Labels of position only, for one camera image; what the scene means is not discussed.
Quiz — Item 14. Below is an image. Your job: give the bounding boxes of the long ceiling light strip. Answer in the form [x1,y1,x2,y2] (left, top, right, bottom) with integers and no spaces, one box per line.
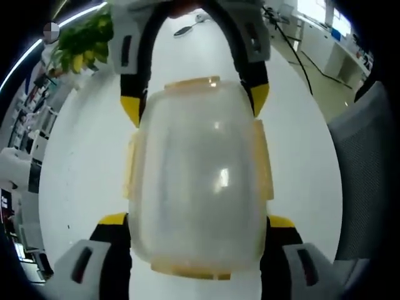
[0,1,109,91]

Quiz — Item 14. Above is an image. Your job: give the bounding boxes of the potted green plant white pot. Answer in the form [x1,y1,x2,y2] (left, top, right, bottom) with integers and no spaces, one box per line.
[49,11,115,76]

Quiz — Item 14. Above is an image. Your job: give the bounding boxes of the clear plastic box yellow buckles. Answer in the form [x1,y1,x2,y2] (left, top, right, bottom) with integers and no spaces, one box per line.
[123,74,276,281]

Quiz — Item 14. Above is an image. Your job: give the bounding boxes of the white office desk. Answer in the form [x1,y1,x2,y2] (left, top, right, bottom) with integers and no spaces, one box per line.
[299,18,373,85]

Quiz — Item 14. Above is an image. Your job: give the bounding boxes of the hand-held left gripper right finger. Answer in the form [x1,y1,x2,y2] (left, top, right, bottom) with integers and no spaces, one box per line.
[261,214,337,300]

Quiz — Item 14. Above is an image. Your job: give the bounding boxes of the black cable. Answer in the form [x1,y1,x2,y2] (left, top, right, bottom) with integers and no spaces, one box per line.
[262,4,315,96]

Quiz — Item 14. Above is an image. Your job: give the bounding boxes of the black oval object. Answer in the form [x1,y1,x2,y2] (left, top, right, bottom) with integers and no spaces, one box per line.
[173,25,196,38]

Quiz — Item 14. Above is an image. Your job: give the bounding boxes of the grey office chair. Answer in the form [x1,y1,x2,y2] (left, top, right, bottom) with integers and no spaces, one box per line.
[326,81,391,260]

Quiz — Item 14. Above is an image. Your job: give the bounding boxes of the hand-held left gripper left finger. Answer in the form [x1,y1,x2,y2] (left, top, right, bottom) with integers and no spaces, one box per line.
[51,211,134,300]

